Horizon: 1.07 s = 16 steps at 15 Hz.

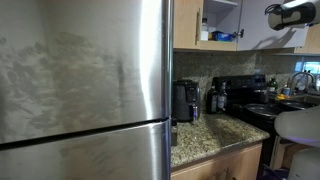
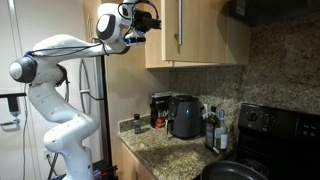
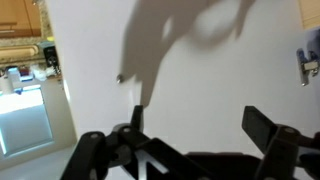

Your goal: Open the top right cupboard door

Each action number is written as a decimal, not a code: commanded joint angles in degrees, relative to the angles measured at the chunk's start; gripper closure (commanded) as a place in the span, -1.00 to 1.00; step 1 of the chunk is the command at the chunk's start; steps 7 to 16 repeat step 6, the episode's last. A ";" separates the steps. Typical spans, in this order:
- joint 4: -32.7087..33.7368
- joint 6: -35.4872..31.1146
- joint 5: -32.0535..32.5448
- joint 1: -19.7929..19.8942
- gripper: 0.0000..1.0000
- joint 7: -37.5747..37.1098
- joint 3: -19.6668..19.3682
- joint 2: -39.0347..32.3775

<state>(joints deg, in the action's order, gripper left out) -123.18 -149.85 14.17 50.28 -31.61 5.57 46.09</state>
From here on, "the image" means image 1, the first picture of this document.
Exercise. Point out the wooden cupboard door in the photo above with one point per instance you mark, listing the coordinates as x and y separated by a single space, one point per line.
260 26
185 23

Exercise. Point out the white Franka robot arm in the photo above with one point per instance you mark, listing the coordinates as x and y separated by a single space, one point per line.
293 15

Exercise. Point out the wooden cupboard carcass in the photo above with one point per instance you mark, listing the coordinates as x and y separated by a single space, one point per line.
220 45

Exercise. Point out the large stainless fridge door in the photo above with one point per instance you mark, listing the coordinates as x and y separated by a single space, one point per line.
83 66

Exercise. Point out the stainless freezer drawer door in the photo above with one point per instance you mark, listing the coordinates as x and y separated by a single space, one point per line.
83 156

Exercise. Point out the blue box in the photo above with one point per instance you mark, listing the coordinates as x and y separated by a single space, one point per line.
221 36

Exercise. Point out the white plastic container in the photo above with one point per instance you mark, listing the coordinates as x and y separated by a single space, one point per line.
204 33

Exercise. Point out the black kitchen stove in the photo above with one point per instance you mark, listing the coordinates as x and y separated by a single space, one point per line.
240 86

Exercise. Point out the green bottle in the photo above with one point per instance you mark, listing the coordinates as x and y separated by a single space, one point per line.
272 86

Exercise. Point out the dark bottle with white label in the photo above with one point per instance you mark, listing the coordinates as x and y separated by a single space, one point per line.
222 100

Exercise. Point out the dark glass bottle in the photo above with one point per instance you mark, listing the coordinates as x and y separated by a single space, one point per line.
211 100

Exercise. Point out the chrome sink faucet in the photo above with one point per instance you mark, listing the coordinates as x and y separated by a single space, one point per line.
301 74

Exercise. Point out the blue cup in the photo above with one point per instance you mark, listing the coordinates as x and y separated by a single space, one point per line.
286 91

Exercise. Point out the yellow sponge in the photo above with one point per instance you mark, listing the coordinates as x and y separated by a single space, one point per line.
280 97

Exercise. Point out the kitchen window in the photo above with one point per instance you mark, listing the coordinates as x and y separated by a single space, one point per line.
310 67

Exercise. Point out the black frying pan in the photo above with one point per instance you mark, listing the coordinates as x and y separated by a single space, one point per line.
263 110

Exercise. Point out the black air fryer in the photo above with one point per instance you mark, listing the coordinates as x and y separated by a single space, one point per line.
185 100

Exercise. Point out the dark shallow pan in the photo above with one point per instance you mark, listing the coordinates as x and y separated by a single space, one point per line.
296 105

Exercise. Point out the wooden base cabinet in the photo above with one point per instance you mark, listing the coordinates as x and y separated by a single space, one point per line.
233 163

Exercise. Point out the wooden wall cabinet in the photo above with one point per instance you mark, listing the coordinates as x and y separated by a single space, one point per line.
315 41

